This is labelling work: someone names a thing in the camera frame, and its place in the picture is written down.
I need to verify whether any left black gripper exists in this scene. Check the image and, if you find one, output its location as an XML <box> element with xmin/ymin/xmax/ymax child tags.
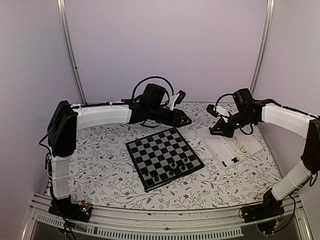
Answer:
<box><xmin>148</xmin><ymin>104</ymin><xmax>192</xmax><ymax>128</ymax></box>

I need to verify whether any white plastic compartment tray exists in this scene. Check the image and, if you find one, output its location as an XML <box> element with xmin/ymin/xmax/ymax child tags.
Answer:
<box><xmin>197</xmin><ymin>127</ymin><xmax>263</xmax><ymax>172</ymax></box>

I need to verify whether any left aluminium frame post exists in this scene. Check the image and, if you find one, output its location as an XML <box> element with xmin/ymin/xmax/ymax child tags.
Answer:
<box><xmin>56</xmin><ymin>0</ymin><xmax>87</xmax><ymax>104</ymax></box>

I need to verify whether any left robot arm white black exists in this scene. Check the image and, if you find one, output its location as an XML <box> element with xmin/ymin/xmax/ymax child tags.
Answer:
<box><xmin>44</xmin><ymin>83</ymin><xmax>192</xmax><ymax>217</ymax></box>

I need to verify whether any aluminium frame post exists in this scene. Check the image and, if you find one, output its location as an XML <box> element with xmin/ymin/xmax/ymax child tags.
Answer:
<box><xmin>56</xmin><ymin>0</ymin><xmax>87</xmax><ymax>104</ymax></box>
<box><xmin>249</xmin><ymin>0</ymin><xmax>275</xmax><ymax>95</ymax></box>

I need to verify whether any right aluminium frame post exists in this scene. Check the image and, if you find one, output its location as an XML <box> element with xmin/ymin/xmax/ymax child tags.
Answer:
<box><xmin>249</xmin><ymin>0</ymin><xmax>275</xmax><ymax>95</ymax></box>

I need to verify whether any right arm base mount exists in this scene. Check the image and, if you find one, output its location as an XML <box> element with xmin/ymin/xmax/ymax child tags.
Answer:
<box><xmin>238</xmin><ymin>203</ymin><xmax>285</xmax><ymax>235</ymax></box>

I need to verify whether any front aluminium rail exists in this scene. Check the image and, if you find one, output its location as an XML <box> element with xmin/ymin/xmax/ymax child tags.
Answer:
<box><xmin>21</xmin><ymin>194</ymin><xmax>313</xmax><ymax>240</ymax></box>

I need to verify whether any black and grey chessboard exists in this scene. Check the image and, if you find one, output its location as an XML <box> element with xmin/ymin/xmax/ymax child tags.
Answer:
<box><xmin>125</xmin><ymin>127</ymin><xmax>205</xmax><ymax>192</ymax></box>

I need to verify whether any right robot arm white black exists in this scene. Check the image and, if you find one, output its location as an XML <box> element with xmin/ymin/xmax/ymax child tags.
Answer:
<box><xmin>206</xmin><ymin>88</ymin><xmax>320</xmax><ymax>218</ymax></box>

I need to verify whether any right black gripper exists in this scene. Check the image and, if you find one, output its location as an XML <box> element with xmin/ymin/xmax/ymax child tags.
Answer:
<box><xmin>210</xmin><ymin>110</ymin><xmax>255</xmax><ymax>139</ymax></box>

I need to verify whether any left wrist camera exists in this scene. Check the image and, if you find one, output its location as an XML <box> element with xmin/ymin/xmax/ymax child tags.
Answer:
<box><xmin>167</xmin><ymin>90</ymin><xmax>186</xmax><ymax>111</ymax></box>

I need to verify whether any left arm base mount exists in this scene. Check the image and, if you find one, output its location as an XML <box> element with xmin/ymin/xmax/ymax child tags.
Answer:
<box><xmin>48</xmin><ymin>199</ymin><xmax>92</xmax><ymax>223</ymax></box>

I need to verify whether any floral patterned tablecloth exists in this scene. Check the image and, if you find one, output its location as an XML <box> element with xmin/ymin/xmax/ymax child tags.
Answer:
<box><xmin>53</xmin><ymin>101</ymin><xmax>285</xmax><ymax>211</ymax></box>

